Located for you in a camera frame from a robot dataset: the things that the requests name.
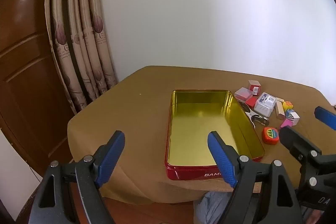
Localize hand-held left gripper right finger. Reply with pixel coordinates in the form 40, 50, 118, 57
207, 131, 302, 224

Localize beige patterned curtain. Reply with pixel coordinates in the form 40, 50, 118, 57
45, 0, 118, 114

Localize red block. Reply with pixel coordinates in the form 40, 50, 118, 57
245, 96, 259, 109

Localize pink block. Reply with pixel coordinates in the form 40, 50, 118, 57
280, 118, 293, 130

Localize pale wooden block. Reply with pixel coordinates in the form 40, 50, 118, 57
275, 102, 286, 120

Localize large metal clip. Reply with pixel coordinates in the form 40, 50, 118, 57
237, 101, 270, 128

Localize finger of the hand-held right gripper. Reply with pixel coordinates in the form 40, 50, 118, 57
314, 106, 336, 131
279, 126, 336, 188

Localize clear box white contents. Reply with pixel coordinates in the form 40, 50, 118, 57
254, 92, 276, 117

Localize small red label box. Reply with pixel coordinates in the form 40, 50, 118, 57
248, 80, 262, 96

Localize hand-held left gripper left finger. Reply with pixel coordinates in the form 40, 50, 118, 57
26, 130, 126, 224

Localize black white zigzag cube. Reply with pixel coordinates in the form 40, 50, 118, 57
286, 111, 300, 126

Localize red tin box gold inside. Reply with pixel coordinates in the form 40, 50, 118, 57
164, 90, 265, 181

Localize brown wooden door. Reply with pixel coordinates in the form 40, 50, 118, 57
0, 0, 76, 177

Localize clear box red contents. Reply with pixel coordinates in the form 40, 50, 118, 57
234, 87, 253, 102

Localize orange tape measure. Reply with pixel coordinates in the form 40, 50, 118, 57
262, 127, 280, 145

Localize person's leg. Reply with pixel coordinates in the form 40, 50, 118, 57
193, 191, 260, 224

